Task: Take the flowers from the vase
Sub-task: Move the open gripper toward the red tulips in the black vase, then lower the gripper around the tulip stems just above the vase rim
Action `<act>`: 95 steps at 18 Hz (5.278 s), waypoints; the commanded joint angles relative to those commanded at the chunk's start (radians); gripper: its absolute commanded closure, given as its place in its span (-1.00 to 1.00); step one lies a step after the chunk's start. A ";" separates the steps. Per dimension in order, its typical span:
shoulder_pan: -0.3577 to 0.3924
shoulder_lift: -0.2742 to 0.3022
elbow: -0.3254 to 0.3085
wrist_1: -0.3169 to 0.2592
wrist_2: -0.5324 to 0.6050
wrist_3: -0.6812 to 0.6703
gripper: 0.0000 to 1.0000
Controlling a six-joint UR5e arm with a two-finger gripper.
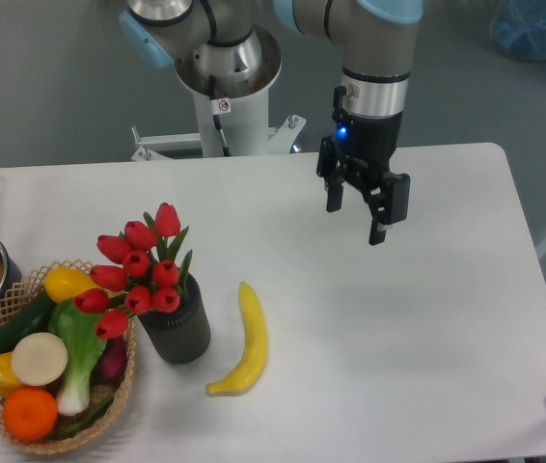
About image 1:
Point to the green cucumber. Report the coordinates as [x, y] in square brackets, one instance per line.
[33, 318]

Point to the green bok choy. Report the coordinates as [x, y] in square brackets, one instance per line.
[77, 331]

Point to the blue plastic bag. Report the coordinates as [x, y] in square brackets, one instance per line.
[518, 28]

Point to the white round radish slice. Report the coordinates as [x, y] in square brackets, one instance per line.
[39, 359]

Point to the yellow plastic banana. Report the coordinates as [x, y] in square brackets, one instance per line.
[249, 368]

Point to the orange fruit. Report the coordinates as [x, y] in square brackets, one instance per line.
[29, 414]

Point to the yellow bell pepper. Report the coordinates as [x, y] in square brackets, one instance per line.
[9, 382]

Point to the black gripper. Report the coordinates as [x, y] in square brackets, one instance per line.
[359, 153]

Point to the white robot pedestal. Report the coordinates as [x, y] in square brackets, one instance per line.
[230, 90]

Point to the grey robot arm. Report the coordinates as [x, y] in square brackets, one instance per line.
[377, 39]

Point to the red tulip bouquet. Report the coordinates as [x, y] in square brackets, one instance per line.
[143, 275]

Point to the purple onion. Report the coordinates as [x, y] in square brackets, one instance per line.
[112, 363]

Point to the yellow squash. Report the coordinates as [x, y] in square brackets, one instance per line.
[64, 283]

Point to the green chili pepper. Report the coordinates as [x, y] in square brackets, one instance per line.
[86, 421]

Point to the dark grey ribbed vase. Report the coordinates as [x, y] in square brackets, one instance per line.
[184, 335]

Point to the woven wicker basket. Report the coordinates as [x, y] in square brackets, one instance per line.
[15, 299]

